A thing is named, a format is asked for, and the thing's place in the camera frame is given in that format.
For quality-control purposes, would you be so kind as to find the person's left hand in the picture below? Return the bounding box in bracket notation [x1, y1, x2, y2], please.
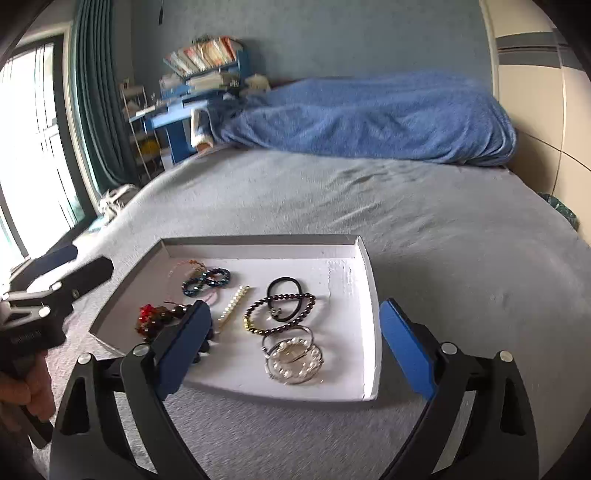
[0, 353, 57, 424]

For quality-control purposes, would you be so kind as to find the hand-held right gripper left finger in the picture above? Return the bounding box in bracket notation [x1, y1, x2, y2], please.
[47, 300, 213, 480]

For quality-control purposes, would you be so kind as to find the white wire rack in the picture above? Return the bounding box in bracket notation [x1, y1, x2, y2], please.
[119, 80, 163, 184]

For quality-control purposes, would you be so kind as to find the white and pink cloth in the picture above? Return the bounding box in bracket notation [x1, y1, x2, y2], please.
[189, 108, 216, 153]

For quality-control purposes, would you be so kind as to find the window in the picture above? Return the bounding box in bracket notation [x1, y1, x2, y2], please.
[0, 34, 99, 278]

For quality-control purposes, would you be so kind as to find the silver bangle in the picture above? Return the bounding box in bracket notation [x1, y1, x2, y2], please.
[260, 325, 317, 357]

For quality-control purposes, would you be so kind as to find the cream wardrobe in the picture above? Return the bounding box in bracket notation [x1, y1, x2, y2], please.
[480, 0, 591, 232]

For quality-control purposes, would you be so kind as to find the green patterned cloth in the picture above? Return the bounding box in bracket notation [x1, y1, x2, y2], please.
[537, 192, 581, 232]

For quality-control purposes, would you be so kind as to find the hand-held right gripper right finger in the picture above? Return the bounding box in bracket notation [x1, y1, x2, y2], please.
[379, 298, 540, 480]

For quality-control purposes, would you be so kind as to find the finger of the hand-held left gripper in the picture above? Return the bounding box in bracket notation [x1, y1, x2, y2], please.
[25, 256, 115, 306]
[8, 244, 79, 292]

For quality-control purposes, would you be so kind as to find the white object on floor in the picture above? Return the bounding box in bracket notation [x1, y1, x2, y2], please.
[96, 184, 140, 221]

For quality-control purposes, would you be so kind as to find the white pearl bracelet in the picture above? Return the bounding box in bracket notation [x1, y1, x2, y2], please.
[264, 338, 325, 387]

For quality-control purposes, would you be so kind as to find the teal bead bracelet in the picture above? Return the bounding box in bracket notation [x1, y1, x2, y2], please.
[181, 267, 232, 296]

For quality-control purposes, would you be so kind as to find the grey cardboard tray box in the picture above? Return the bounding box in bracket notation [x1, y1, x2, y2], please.
[89, 234, 384, 403]

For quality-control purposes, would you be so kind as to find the black hair tie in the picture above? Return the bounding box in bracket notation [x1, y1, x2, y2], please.
[266, 275, 311, 324]

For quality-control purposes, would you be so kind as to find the row of books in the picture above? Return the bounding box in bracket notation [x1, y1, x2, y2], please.
[163, 36, 244, 77]

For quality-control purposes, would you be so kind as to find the blue fleece blanket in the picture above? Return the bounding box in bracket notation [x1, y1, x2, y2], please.
[205, 71, 518, 167]

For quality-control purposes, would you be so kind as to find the red bead bracelet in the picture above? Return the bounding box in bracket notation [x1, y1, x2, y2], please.
[134, 302, 170, 339]

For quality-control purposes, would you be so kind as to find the pearl hair clip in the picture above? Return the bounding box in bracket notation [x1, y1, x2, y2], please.
[215, 284, 253, 331]

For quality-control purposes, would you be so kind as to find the thin gold chain bracelet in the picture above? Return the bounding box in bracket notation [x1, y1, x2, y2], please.
[167, 258, 206, 280]

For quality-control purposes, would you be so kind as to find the blue desk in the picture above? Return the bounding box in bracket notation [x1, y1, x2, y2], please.
[129, 48, 253, 168]

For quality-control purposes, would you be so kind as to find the dark small bead bracelet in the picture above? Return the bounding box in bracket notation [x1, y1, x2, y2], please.
[242, 292, 317, 336]

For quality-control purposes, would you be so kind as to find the large black bead bracelet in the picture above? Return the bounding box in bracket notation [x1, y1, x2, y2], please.
[157, 302, 218, 366]

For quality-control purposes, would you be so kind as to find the teal curtain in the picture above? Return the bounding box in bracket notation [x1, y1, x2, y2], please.
[69, 0, 142, 209]

